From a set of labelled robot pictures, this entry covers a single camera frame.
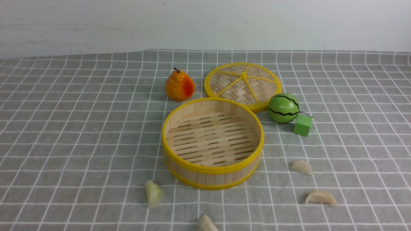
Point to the pale green dumpling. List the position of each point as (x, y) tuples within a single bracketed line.
[(154, 193)]

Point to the white dumpling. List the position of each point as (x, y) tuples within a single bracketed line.
[(206, 224)]

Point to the beige dumpling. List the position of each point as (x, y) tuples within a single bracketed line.
[(320, 196), (302, 167)]

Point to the bamboo steamer tray yellow rim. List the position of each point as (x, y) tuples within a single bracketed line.
[(212, 143)]

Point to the woven bamboo steamer lid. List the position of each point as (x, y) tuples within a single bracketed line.
[(245, 83)]

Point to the orange red toy pear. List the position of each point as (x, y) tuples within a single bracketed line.
[(179, 86)]

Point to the green toy watermelon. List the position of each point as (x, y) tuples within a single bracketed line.
[(283, 108)]

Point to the green toy cube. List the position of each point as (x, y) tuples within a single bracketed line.
[(302, 125)]

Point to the grey white-grid tablecloth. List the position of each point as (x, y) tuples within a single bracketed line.
[(80, 137)]

